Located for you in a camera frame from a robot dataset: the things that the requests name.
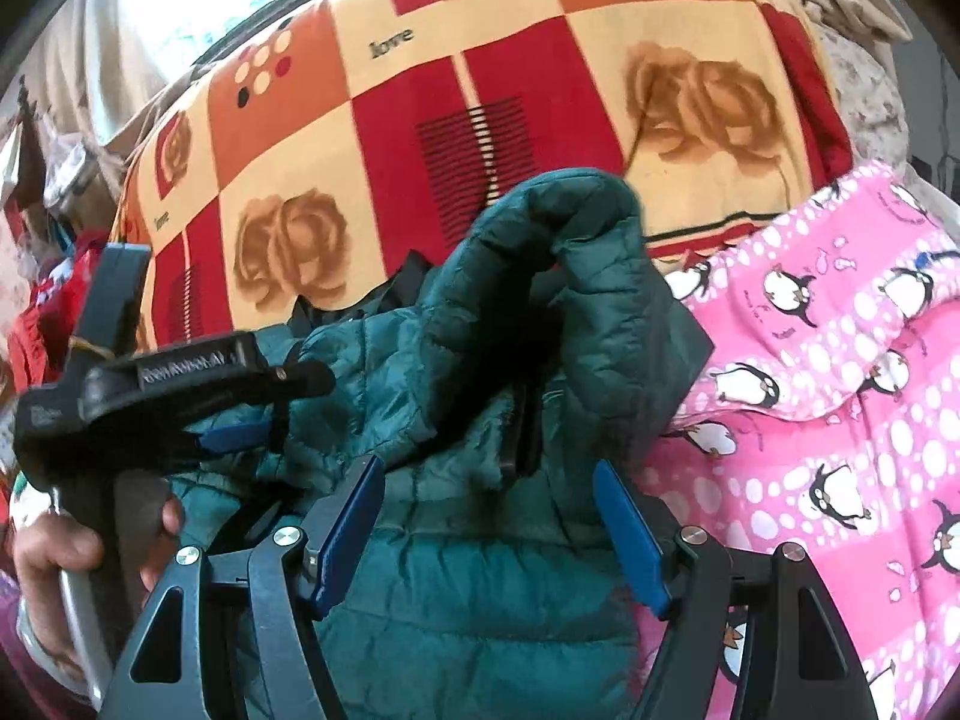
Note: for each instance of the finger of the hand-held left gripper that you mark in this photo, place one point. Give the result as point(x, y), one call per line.
point(296, 379)
point(236, 436)

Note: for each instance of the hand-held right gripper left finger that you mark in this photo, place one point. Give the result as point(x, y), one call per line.
point(349, 532)

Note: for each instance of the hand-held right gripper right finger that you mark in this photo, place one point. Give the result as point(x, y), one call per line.
point(630, 536)

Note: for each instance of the green quilted puffer jacket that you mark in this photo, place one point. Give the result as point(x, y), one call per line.
point(465, 405)

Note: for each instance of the red clothes pile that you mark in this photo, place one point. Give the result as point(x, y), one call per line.
point(52, 315)

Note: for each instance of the person's left hand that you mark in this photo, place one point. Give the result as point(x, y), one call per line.
point(56, 555)

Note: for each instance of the pink penguin blanket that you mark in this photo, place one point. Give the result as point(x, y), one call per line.
point(825, 427)

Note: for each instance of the rose checkered quilt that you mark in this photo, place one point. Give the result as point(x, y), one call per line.
point(450, 120)

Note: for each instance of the beige curtain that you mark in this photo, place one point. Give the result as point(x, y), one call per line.
point(105, 22)

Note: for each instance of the grey floral cloth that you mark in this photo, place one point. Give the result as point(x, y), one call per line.
point(870, 97)

